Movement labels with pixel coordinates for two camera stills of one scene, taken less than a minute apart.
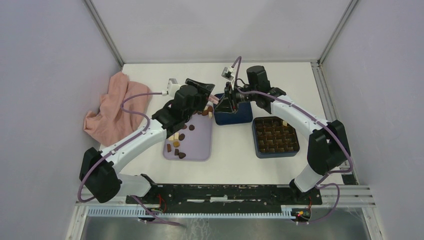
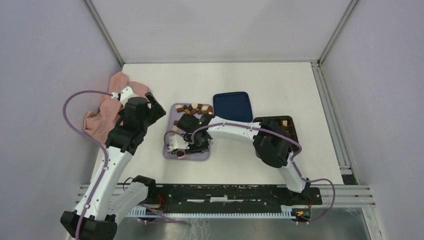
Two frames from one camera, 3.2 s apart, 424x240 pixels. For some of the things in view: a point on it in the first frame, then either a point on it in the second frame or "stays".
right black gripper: x=225 y=105 to x=193 y=150
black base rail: x=219 y=198 stays
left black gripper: x=204 y=91 to x=156 y=111
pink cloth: x=112 y=125 stays
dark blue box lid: x=224 y=115 stays
